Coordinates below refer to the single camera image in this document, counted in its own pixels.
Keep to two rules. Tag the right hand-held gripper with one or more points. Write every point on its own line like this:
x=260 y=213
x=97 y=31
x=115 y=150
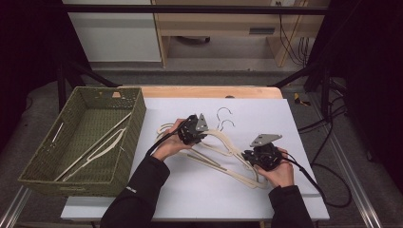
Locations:
x=266 y=156

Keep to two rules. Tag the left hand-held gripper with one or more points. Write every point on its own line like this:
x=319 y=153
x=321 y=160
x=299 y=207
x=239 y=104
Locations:
x=191 y=131

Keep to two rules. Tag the beige wooden clothes hanger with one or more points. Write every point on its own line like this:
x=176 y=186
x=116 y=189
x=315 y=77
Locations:
x=95 y=144
x=221 y=167
x=221 y=135

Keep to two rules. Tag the green woven basket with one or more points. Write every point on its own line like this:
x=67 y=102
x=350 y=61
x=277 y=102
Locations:
x=85 y=126

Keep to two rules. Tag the person's right hand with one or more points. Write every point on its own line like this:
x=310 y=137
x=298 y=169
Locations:
x=282 y=174

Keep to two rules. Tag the person's left hand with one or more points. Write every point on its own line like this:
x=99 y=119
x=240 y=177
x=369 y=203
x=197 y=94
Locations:
x=169 y=147

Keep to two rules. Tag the yellow and black tool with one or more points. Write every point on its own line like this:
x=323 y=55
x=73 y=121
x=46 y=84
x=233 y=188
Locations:
x=299 y=100

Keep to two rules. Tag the white paper sheet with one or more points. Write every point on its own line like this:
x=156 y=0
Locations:
x=206 y=196

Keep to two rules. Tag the black metal stand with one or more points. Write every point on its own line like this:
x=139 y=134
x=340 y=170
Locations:
x=301 y=74
x=92 y=75

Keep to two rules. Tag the light wooden desk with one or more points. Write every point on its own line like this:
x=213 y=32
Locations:
x=215 y=23

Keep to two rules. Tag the black horizontal metal bar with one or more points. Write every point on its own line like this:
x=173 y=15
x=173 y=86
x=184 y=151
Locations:
x=190 y=9

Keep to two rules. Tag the white cabinet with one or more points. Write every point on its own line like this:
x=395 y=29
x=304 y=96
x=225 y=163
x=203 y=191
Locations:
x=117 y=34

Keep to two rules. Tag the aluminium rail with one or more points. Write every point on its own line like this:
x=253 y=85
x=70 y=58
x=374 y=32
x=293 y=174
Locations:
x=12 y=207
x=355 y=177

